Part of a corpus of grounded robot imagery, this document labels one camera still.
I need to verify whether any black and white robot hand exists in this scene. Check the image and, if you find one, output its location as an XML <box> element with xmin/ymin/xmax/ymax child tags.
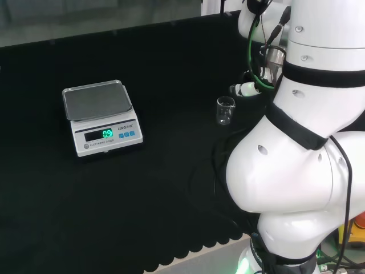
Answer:
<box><xmin>229</xmin><ymin>69</ymin><xmax>276</xmax><ymax>100</ymax></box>

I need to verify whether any small clear glass beaker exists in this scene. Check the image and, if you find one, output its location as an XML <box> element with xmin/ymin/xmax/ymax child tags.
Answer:
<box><xmin>216</xmin><ymin>96</ymin><xmax>236</xmax><ymax>126</ymax></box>

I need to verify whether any black bench cloth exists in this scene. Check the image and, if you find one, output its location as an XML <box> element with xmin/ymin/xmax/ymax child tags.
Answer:
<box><xmin>0</xmin><ymin>10</ymin><xmax>274</xmax><ymax>274</ymax></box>

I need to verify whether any electronic balance with steel pan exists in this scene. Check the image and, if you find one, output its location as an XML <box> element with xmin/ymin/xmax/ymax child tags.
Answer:
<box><xmin>62</xmin><ymin>79</ymin><xmax>145</xmax><ymax>158</ymax></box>

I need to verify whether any yellow stop button box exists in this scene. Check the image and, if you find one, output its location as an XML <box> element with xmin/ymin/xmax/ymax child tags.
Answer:
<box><xmin>338</xmin><ymin>210</ymin><xmax>365</xmax><ymax>249</ymax></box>

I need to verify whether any green cable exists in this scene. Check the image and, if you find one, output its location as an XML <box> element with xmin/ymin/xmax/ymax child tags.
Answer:
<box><xmin>246</xmin><ymin>13</ymin><xmax>275</xmax><ymax>91</ymax></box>

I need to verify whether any black cable with connector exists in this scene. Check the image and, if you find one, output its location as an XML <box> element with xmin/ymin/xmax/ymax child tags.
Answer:
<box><xmin>265</xmin><ymin>5</ymin><xmax>292</xmax><ymax>48</ymax></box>

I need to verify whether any thin black cable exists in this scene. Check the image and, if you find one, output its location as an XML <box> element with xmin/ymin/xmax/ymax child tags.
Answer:
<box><xmin>329</xmin><ymin>135</ymin><xmax>354</xmax><ymax>274</ymax></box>

